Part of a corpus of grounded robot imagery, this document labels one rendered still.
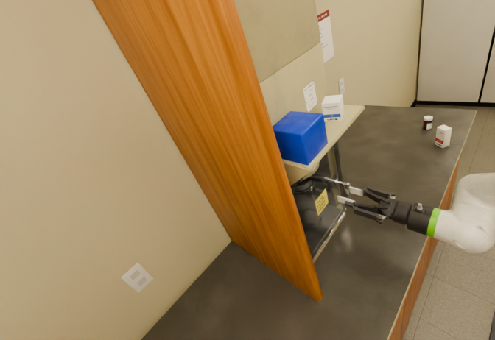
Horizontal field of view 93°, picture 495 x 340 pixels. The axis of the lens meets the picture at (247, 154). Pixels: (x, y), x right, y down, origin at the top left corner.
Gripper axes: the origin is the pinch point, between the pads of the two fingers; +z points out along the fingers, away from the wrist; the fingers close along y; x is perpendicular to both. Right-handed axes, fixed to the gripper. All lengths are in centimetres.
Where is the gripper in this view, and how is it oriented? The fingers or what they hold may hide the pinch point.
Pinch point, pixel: (348, 195)
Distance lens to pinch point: 101.3
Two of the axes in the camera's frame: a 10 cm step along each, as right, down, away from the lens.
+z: -6.8, -1.9, 7.0
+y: -6.6, 5.8, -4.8
